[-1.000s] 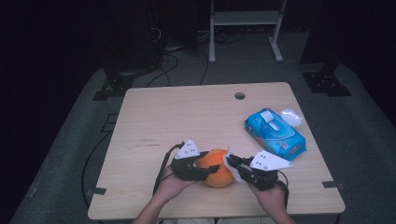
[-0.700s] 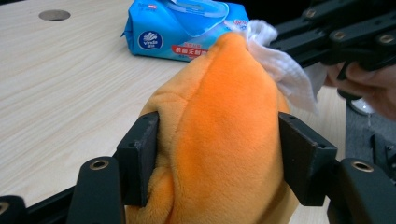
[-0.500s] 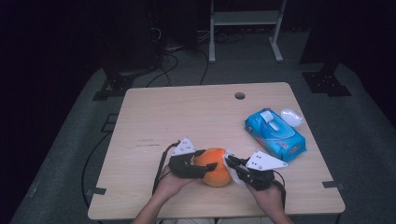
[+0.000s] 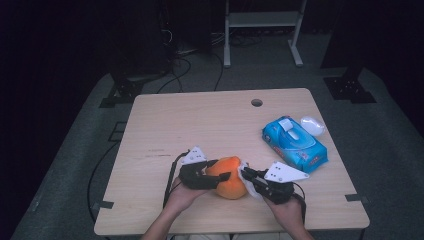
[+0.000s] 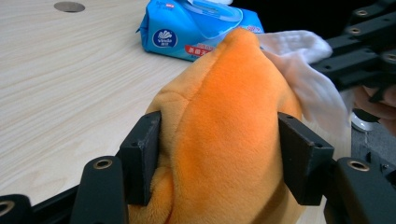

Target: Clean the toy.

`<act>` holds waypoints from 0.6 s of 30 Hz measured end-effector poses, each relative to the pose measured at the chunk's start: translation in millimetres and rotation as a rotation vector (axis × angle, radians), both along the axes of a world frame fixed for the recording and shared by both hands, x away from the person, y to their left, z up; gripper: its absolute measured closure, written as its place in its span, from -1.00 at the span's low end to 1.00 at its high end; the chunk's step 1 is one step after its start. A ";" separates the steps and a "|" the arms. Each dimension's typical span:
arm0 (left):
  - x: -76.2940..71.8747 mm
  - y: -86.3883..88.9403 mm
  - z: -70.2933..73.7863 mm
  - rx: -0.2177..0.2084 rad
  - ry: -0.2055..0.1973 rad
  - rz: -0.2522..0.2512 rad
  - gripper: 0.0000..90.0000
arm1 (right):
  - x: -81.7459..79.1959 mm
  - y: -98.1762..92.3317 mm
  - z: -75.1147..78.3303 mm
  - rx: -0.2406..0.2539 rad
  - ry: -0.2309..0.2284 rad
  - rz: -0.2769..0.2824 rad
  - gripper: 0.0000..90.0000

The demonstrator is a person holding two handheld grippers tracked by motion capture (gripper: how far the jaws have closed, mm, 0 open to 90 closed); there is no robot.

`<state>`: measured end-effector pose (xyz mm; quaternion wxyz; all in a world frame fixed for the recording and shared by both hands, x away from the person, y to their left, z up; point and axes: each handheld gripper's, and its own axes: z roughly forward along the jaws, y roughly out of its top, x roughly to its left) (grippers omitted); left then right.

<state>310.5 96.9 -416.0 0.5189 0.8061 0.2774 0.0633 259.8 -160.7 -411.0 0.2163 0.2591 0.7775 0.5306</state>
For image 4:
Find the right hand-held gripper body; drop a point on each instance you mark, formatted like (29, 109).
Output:
(280, 190)

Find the blue wet wipes pack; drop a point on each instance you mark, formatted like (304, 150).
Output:
(296, 143)

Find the translucent white plastic lid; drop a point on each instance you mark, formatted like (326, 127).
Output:
(312, 126)

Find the white wet wipe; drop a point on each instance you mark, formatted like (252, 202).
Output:
(250, 191)

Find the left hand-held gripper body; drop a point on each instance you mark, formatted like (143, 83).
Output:
(193, 173)

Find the white metal stand frame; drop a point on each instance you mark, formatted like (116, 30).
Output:
(263, 18)

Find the black stand base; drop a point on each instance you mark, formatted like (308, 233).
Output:
(121, 93)
(348, 88)

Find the person's right hand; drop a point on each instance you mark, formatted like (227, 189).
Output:
(288, 215)

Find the black tape strip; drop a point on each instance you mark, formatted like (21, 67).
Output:
(103, 204)
(356, 198)

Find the person's light pants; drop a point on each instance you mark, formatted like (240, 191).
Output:
(253, 237)

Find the orange round toy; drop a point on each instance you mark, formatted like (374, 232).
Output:
(228, 186)

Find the person's left hand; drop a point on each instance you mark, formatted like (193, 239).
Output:
(181, 200)

